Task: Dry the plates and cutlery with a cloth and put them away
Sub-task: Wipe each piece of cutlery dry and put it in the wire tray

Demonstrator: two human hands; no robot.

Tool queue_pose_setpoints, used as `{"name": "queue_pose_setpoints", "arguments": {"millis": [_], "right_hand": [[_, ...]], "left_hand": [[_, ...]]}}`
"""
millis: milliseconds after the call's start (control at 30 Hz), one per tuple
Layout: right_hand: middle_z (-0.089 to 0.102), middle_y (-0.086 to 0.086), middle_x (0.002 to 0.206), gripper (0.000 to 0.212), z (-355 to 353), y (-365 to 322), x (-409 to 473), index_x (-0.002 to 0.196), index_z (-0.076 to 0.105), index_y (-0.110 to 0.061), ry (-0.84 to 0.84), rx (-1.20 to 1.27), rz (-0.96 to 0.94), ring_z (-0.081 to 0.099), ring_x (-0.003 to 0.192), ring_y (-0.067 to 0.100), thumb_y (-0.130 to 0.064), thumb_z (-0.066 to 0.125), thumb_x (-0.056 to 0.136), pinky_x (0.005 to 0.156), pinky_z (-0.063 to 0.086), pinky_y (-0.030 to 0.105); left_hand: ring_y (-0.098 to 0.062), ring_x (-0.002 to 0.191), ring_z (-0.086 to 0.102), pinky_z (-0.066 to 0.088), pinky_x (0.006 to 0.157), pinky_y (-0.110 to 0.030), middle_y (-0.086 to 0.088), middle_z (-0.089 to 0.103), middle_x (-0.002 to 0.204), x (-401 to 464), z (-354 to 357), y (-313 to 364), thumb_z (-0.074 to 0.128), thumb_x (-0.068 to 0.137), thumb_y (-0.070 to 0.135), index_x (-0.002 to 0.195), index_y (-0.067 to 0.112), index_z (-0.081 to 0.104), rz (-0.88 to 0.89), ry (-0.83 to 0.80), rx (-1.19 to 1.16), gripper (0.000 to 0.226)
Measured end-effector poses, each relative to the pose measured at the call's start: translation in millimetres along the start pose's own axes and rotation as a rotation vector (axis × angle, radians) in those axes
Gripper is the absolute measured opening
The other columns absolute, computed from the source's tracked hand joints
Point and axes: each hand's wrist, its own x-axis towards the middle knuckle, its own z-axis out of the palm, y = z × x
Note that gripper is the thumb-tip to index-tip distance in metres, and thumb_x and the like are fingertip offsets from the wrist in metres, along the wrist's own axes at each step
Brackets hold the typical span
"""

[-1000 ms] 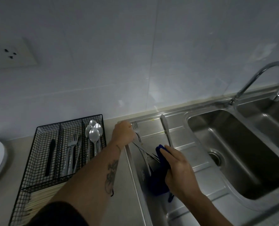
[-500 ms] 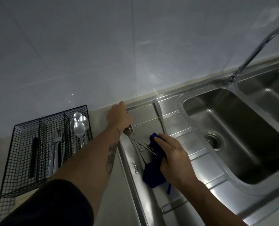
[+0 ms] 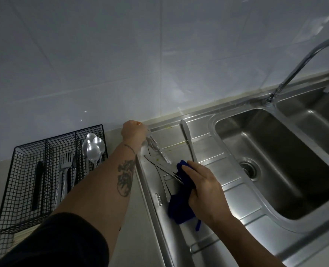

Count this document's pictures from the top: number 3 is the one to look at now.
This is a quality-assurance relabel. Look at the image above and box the person's right hand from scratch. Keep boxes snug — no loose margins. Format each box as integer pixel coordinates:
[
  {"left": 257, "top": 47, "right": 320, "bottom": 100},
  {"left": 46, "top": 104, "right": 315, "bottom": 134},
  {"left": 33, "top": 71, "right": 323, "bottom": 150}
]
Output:
[{"left": 186, "top": 160, "right": 232, "bottom": 226}]

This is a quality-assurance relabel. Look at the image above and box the person's left hand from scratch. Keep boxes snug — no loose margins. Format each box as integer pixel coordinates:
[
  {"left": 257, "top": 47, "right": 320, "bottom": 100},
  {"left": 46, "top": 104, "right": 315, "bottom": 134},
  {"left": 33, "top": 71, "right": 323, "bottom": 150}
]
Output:
[{"left": 121, "top": 120, "right": 149, "bottom": 155}]

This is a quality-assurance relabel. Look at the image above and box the dark blue cloth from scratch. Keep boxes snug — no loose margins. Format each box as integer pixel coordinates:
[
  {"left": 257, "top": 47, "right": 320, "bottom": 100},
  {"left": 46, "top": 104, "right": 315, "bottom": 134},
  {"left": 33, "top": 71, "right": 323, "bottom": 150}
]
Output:
[{"left": 167, "top": 159, "right": 201, "bottom": 233}]

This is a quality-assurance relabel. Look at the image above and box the person's right forearm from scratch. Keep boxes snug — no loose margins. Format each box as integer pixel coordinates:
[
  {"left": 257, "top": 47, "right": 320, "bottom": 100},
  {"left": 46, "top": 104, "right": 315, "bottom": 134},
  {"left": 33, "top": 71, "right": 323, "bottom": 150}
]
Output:
[{"left": 211, "top": 211, "right": 286, "bottom": 267}]

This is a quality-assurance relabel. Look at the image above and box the person's left forearm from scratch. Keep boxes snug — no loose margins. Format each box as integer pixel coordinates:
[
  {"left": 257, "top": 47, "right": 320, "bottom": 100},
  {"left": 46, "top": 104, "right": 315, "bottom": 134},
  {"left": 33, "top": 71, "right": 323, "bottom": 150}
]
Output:
[{"left": 52, "top": 143, "right": 138, "bottom": 258}]

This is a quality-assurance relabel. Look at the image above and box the stainless steel double sink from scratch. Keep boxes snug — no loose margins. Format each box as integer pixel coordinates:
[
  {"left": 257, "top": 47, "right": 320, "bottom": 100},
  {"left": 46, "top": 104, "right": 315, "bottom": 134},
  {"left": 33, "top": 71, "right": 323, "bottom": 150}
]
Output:
[{"left": 135, "top": 70, "right": 329, "bottom": 267}]

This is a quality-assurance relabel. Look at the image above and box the black knife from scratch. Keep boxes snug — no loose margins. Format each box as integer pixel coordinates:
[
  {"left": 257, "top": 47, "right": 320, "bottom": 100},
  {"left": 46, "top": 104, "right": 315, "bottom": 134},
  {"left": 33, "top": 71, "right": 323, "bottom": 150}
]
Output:
[{"left": 31, "top": 160, "right": 45, "bottom": 212}]

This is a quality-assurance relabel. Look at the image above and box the black sleeve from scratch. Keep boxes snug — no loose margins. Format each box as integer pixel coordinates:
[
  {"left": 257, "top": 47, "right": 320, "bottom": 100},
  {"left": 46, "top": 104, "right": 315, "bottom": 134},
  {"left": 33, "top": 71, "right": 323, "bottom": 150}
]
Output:
[{"left": 0, "top": 212, "right": 111, "bottom": 267}]

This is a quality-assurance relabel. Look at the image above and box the bundle of wooden chopsticks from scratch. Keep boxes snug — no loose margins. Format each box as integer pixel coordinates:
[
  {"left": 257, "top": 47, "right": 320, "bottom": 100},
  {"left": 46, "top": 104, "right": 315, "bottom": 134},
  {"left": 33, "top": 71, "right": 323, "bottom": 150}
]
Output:
[{"left": 13, "top": 228, "right": 36, "bottom": 244}]

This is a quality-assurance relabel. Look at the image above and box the chrome faucet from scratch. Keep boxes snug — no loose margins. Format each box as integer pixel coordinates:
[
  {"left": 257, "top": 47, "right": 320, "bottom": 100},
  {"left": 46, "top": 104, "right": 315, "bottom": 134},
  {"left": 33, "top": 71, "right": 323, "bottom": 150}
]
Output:
[{"left": 266, "top": 37, "right": 329, "bottom": 103}]

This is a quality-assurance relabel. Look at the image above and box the black wire cutlery tray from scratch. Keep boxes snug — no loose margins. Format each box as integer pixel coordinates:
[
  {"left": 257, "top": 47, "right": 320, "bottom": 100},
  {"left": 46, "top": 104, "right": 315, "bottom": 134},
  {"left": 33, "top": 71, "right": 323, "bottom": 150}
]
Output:
[{"left": 0, "top": 124, "right": 108, "bottom": 266}]

